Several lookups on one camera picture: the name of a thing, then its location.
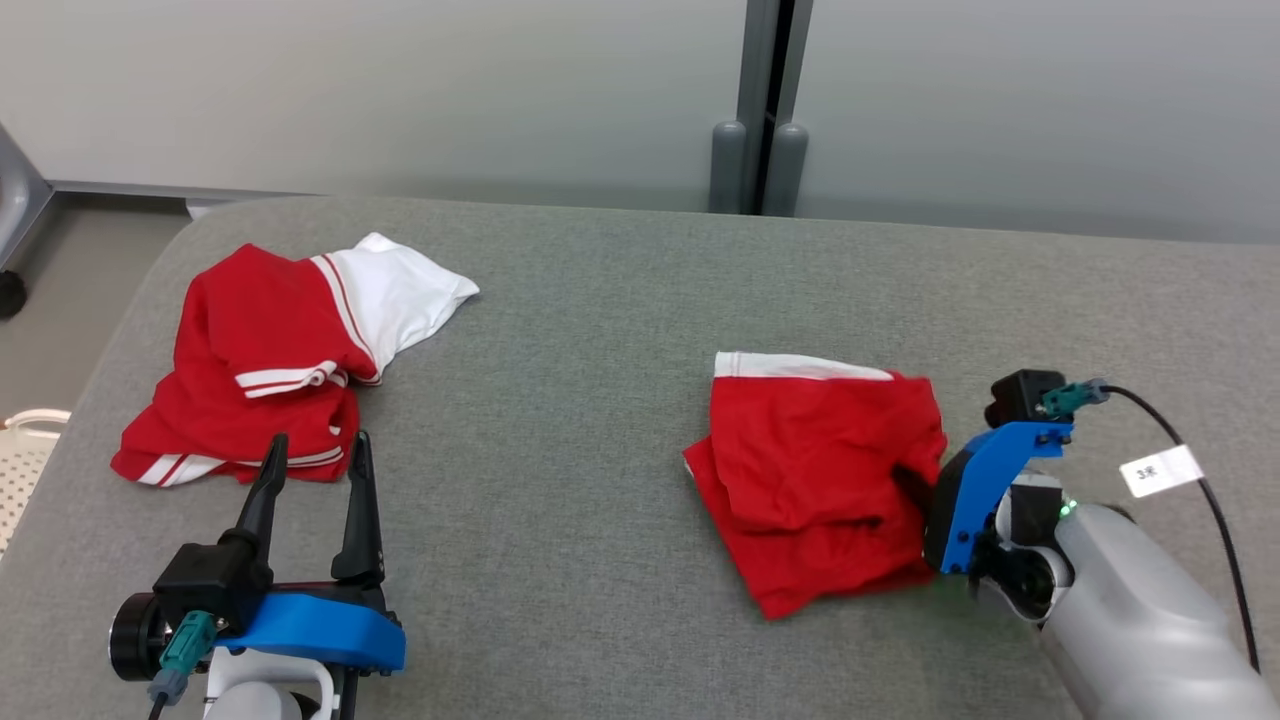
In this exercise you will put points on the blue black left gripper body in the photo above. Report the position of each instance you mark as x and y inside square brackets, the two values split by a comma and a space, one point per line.
[320, 630]

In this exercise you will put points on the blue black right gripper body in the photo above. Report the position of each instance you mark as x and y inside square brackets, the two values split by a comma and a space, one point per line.
[975, 490]

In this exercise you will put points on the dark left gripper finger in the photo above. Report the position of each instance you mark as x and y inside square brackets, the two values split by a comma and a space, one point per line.
[362, 520]
[265, 510]

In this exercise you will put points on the red white basketball jersey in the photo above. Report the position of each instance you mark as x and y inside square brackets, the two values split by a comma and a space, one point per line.
[260, 350]

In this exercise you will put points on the red shorts white waistband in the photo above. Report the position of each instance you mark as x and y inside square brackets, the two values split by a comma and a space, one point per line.
[810, 470]

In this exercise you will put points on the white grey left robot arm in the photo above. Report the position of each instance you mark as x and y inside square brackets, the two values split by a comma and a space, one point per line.
[255, 695]

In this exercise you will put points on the white laundry basket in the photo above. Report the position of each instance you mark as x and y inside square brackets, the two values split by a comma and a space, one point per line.
[28, 470]

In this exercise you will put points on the black stand wheel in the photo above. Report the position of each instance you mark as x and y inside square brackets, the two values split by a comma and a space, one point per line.
[10, 295]

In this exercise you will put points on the grey metal stand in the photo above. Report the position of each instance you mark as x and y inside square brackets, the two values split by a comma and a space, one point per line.
[15, 200]

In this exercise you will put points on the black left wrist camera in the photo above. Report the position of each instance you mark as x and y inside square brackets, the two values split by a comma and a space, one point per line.
[205, 580]

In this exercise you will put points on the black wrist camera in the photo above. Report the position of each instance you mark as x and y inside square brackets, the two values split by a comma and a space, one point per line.
[205, 580]
[1020, 392]

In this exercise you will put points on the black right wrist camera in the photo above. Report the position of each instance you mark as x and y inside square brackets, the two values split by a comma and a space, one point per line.
[1020, 392]

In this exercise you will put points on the grey partition post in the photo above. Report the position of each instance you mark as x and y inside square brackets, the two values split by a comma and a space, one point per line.
[760, 90]

